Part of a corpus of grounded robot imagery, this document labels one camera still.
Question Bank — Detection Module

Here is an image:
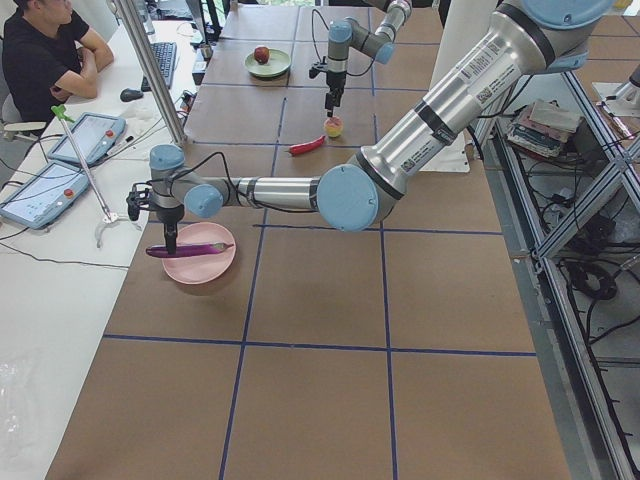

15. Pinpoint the pink plate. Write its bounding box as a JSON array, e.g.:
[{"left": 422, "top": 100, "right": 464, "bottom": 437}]
[{"left": 162, "top": 222, "right": 236, "bottom": 285}]

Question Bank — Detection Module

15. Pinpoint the aluminium frame post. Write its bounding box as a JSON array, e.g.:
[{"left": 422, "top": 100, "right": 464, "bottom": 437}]
[{"left": 114, "top": 0, "right": 186, "bottom": 147}]

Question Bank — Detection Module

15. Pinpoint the green plate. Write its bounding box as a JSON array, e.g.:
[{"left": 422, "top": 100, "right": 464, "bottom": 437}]
[{"left": 244, "top": 49, "right": 291, "bottom": 79}]

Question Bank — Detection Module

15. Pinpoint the purple eggplant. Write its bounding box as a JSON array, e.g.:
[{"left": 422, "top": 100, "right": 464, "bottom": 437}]
[{"left": 145, "top": 242, "right": 233, "bottom": 259}]

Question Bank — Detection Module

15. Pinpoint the seated person in black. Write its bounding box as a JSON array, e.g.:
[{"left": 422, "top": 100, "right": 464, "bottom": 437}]
[{"left": 2, "top": 1, "right": 114, "bottom": 123}]

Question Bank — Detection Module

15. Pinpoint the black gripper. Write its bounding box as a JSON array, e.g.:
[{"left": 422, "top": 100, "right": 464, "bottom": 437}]
[
  {"left": 325, "top": 71, "right": 346, "bottom": 118},
  {"left": 156, "top": 205, "right": 184, "bottom": 257}
]

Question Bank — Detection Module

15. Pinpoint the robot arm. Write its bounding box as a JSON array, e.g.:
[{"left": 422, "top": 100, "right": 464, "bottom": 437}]
[
  {"left": 148, "top": 1, "right": 612, "bottom": 258},
  {"left": 316, "top": 0, "right": 413, "bottom": 117}
]

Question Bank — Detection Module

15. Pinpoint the white camera stand pedestal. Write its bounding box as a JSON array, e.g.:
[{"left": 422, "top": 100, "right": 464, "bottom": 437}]
[{"left": 421, "top": 0, "right": 499, "bottom": 173}]

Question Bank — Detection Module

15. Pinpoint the black computer mouse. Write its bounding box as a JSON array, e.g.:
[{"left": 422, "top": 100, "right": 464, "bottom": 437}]
[{"left": 119, "top": 88, "right": 144, "bottom": 103}]

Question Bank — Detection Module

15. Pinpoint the red chili pepper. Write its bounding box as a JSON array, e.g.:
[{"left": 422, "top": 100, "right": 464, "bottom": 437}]
[{"left": 287, "top": 135, "right": 326, "bottom": 156}]

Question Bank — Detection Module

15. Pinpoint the stack of books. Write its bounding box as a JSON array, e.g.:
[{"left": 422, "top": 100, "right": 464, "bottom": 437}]
[{"left": 506, "top": 100, "right": 583, "bottom": 158}]

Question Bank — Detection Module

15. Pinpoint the black keyboard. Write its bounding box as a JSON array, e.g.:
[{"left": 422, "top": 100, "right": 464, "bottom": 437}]
[{"left": 150, "top": 42, "right": 178, "bottom": 89}]

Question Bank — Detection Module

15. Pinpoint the reacher grabber tool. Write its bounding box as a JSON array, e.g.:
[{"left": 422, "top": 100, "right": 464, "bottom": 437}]
[{"left": 51, "top": 105, "right": 143, "bottom": 249}]

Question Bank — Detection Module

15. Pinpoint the peach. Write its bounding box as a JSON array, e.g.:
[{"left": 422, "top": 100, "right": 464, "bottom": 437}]
[{"left": 323, "top": 116, "right": 344, "bottom": 138}]

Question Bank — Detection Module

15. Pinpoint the far teach pendant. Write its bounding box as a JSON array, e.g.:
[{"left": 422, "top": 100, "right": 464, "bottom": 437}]
[{"left": 47, "top": 112, "right": 126, "bottom": 166}]

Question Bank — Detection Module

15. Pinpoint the near teach pendant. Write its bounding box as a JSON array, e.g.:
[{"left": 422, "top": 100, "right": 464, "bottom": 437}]
[{"left": 1, "top": 161, "right": 89, "bottom": 229}]

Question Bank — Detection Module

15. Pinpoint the red apple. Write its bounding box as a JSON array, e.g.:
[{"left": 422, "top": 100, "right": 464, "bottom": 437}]
[{"left": 253, "top": 45, "right": 270, "bottom": 65}]

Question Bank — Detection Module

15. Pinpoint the teach pendant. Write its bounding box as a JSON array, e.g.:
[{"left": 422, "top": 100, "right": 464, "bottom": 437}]
[
  {"left": 47, "top": 112, "right": 126, "bottom": 166},
  {"left": 1, "top": 161, "right": 89, "bottom": 229}
]

